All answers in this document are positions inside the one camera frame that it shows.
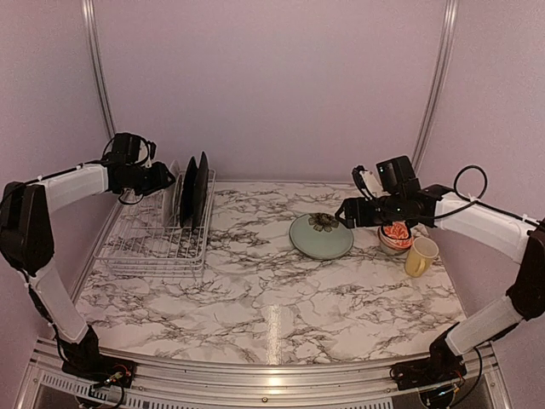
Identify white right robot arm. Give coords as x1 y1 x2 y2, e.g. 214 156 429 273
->
336 156 544 382

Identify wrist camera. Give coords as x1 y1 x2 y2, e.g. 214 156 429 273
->
352 165 383 200
101 132 157 168

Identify black round plate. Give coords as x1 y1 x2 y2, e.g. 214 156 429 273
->
179 157 198 227

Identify red patterned white bowl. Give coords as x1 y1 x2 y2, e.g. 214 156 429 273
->
377 222 414 256

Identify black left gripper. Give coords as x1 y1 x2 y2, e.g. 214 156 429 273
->
121 161 175 196

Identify aluminium wall profile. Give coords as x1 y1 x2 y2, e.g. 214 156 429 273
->
411 0 459 173
81 0 116 139

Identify left aluminium wall profile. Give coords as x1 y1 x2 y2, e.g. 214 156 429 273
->
81 0 116 139

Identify white wire dish rack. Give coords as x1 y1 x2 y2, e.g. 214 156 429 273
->
94 170 215 277

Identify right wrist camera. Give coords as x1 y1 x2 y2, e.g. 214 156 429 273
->
352 165 383 200

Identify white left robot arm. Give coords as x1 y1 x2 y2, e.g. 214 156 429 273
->
1 162 175 379

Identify aluminium front table rail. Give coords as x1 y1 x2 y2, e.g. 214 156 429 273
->
25 347 512 409

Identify black square plate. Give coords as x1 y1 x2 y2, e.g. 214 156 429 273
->
192 152 209 230

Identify pale green round plate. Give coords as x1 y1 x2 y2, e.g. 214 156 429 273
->
289 212 354 260

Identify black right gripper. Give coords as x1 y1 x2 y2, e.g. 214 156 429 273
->
334 193 403 229

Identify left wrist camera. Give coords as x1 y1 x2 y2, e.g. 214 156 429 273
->
101 132 157 168

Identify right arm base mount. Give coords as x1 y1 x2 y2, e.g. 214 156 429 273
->
389 357 468 390

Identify yellow ceramic mug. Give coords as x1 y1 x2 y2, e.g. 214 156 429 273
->
404 237 439 278

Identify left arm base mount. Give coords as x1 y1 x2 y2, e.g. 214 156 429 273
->
62 355 136 389

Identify grey speckled plate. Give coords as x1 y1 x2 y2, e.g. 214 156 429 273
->
161 160 181 228

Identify right aluminium wall profile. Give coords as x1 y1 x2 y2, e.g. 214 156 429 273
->
411 0 459 173

